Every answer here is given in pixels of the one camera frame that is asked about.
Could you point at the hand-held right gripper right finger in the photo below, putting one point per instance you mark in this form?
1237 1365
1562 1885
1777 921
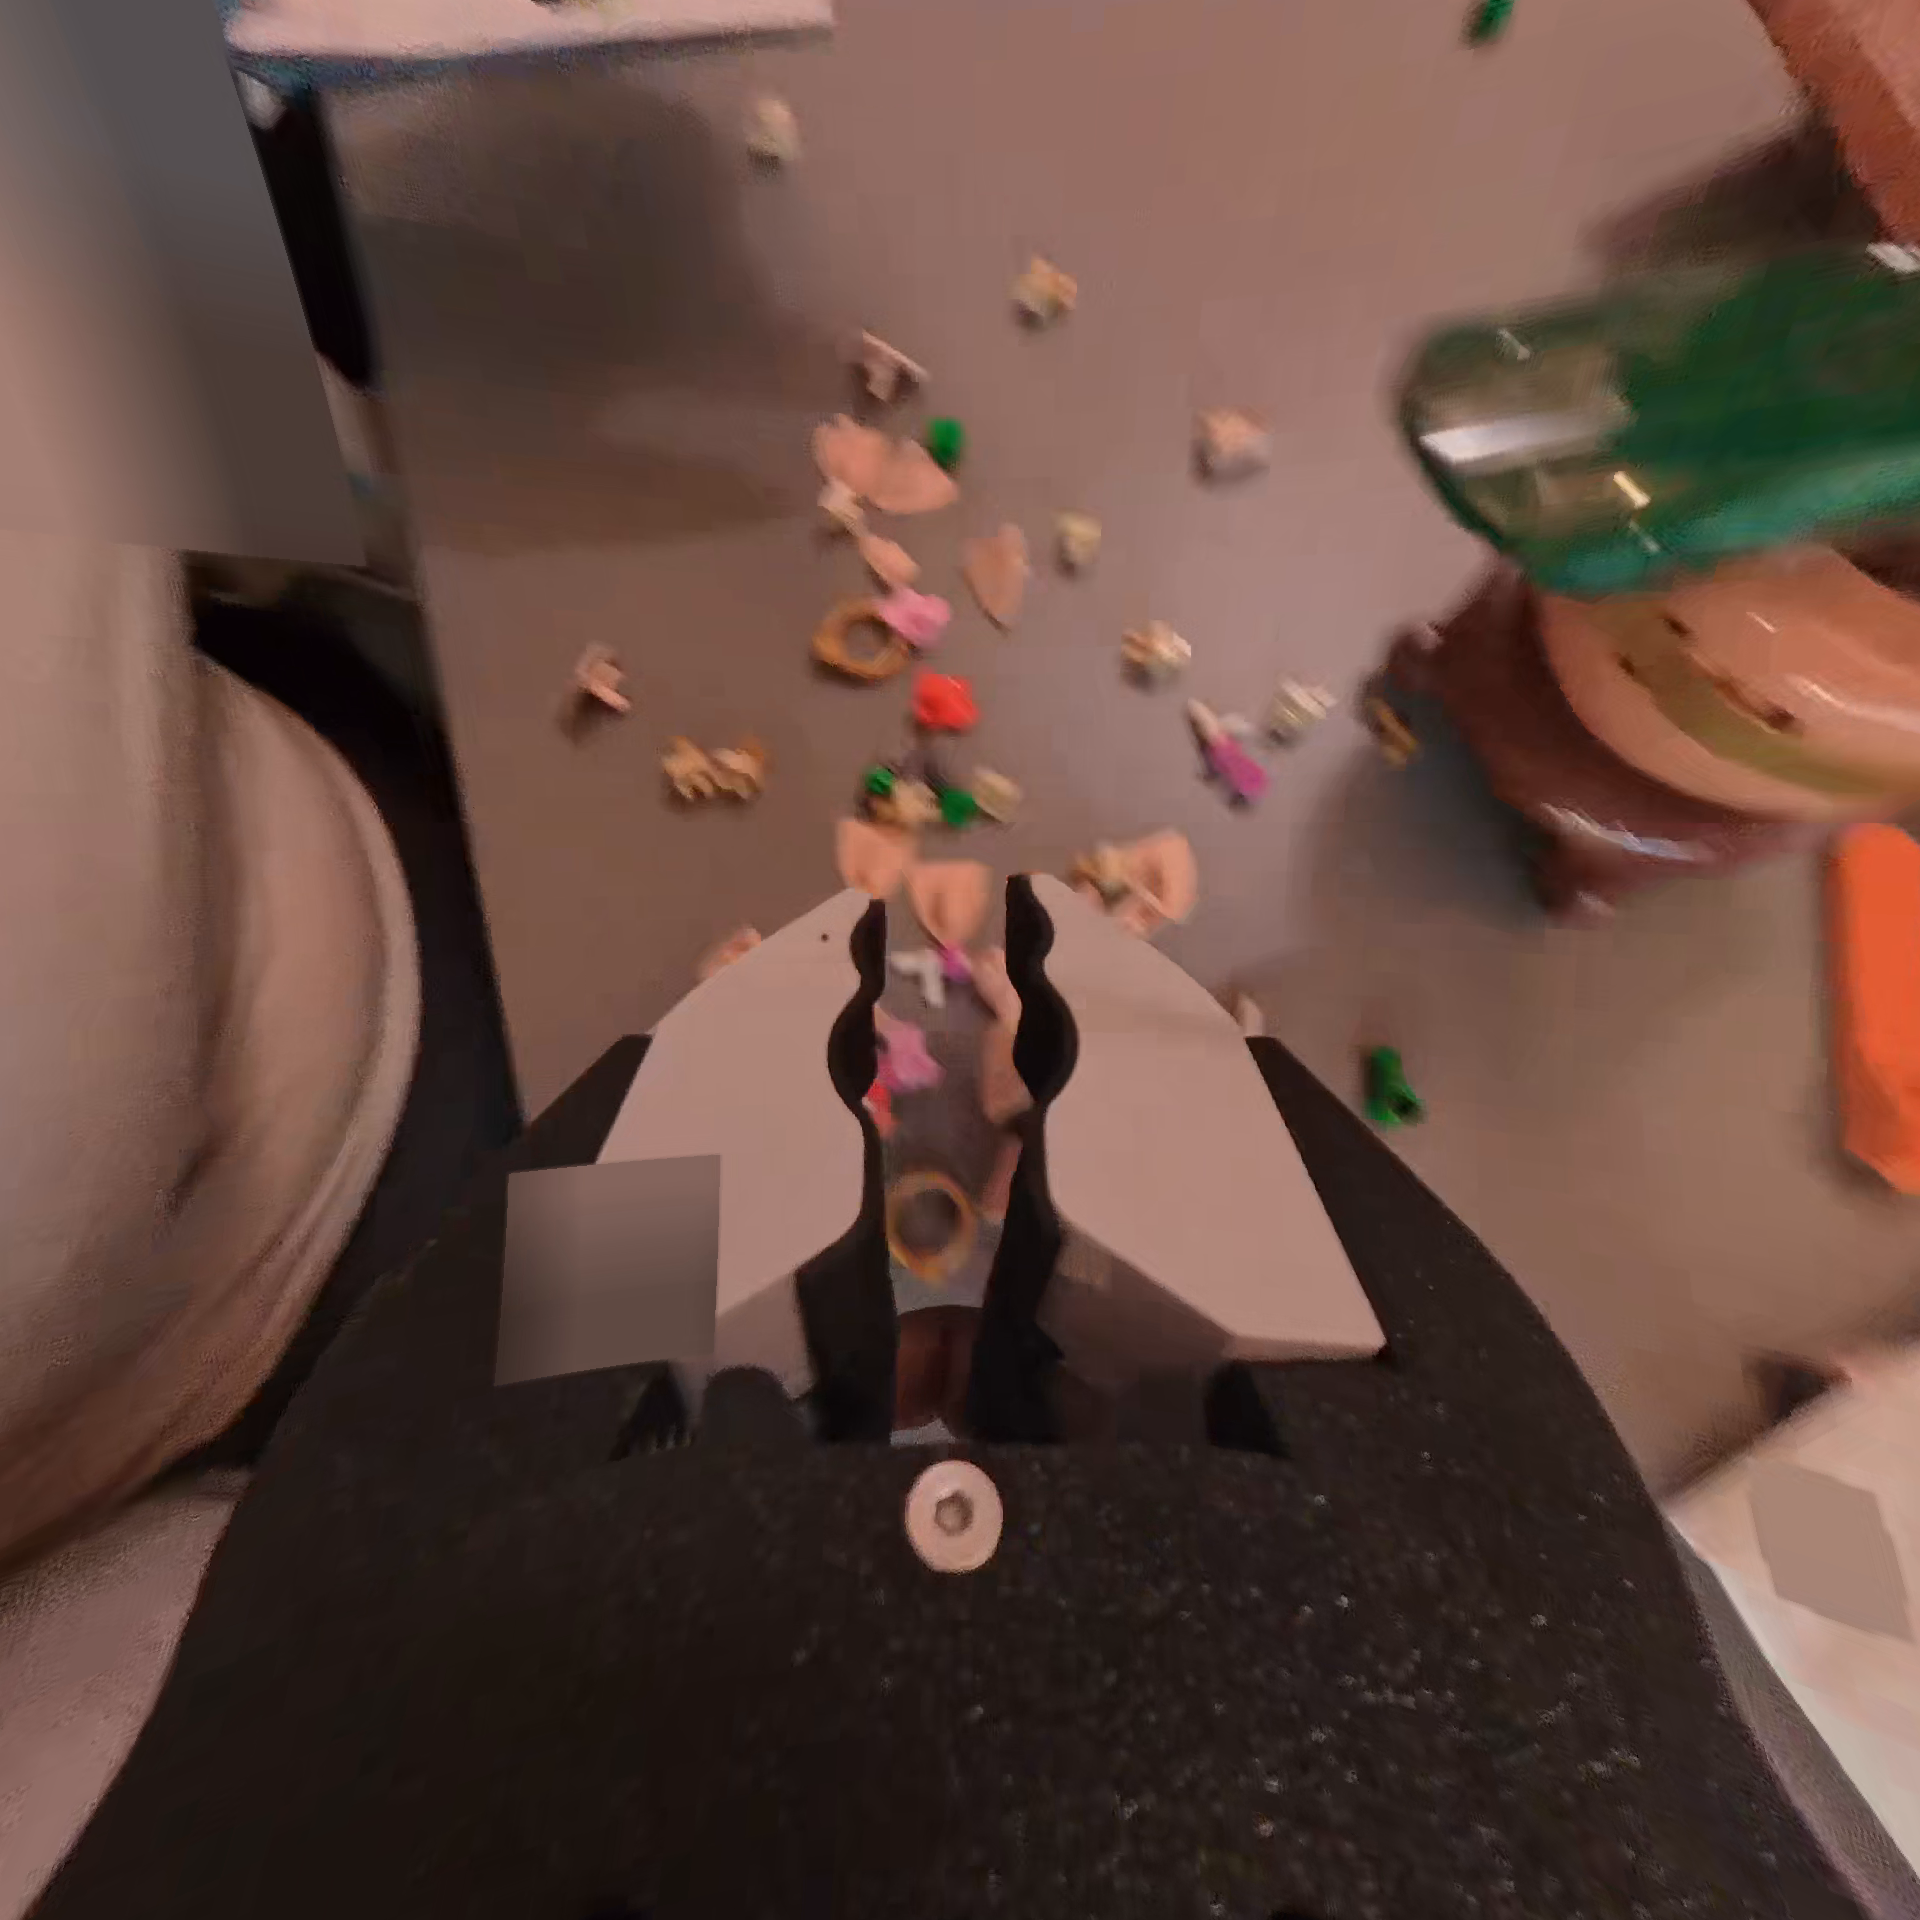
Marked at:
1168 1143

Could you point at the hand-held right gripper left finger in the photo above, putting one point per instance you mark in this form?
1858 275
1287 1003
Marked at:
750 1050

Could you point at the tan toy brick pieces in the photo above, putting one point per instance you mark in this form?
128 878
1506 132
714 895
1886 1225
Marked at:
884 472

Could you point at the grey desk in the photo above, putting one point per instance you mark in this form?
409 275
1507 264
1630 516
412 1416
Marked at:
1352 225

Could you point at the small green brick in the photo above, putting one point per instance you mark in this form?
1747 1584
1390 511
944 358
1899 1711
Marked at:
1390 1082
1487 15
945 443

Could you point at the dark green stem brick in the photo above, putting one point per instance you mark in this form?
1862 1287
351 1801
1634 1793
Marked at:
958 808

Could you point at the pink and white stem brick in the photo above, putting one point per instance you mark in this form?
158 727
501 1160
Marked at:
1237 764

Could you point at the red flower brick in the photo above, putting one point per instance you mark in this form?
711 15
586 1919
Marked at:
945 702

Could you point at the pink flower brick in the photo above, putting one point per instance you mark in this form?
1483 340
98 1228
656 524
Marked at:
917 614

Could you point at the pale cloth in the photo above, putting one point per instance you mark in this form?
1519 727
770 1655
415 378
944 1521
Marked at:
182 1050

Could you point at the toy brick orchid plant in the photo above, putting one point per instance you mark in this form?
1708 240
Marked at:
1694 709

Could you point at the orange flat object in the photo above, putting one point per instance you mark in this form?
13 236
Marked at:
1884 1022

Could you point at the white paper bag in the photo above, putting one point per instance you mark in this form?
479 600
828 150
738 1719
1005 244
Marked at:
1862 1707

